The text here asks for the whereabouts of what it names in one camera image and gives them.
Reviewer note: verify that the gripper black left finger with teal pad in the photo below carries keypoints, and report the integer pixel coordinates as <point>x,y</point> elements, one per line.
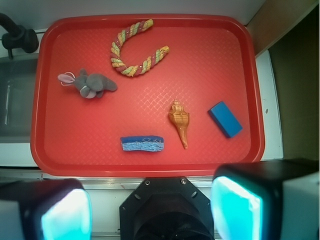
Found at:
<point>52,209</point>

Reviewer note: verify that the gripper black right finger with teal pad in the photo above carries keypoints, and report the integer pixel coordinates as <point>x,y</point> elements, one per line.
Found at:
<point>267,200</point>

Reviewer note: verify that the blue rectangular block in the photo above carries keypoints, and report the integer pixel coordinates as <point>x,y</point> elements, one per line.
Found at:
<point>225,119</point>

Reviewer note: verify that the blue sponge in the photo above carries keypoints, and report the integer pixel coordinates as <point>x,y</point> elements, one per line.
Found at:
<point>146,143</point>

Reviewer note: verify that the grey plush elephant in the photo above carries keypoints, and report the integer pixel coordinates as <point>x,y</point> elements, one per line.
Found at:
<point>89,85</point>

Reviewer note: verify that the orange spiral seashell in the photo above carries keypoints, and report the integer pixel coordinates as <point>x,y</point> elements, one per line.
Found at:
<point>180,119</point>

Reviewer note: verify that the steel sink basin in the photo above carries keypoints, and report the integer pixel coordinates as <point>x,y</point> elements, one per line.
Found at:
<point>17,85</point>

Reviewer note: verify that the red plastic tray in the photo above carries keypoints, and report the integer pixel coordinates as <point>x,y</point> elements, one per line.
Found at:
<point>211,59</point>

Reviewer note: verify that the black octagonal mount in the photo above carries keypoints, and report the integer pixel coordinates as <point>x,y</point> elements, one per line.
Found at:
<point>168,208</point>

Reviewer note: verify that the multicoloured twisted rope toy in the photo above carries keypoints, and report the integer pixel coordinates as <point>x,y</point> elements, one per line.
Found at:
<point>139,69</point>

